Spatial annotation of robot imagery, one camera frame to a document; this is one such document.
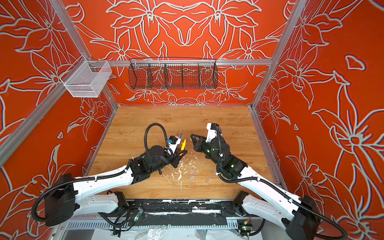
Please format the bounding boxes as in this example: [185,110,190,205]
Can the orange highlighter pen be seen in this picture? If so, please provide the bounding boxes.
[181,139,187,151]

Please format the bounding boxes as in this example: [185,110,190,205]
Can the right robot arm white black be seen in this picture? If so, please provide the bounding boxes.
[191,134,348,240]

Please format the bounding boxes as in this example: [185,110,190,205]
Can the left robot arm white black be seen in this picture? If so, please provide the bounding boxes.
[31,146,187,227]

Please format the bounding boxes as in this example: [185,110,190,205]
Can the white mesh basket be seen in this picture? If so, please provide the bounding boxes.
[60,61,112,98]

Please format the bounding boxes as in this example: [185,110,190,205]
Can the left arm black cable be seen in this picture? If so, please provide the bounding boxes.
[143,122,169,151]

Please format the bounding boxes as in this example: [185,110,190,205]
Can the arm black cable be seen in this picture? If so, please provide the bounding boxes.
[215,125,349,240]
[143,122,169,151]

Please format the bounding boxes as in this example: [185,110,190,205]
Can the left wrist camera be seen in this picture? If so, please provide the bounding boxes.
[166,136,182,156]

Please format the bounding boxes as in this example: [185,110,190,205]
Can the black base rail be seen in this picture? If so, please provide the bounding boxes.
[100,198,262,219]

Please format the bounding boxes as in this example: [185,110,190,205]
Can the black wire basket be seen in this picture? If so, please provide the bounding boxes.
[128,58,219,90]

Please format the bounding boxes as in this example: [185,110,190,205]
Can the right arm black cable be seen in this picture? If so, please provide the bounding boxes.
[215,125,349,240]

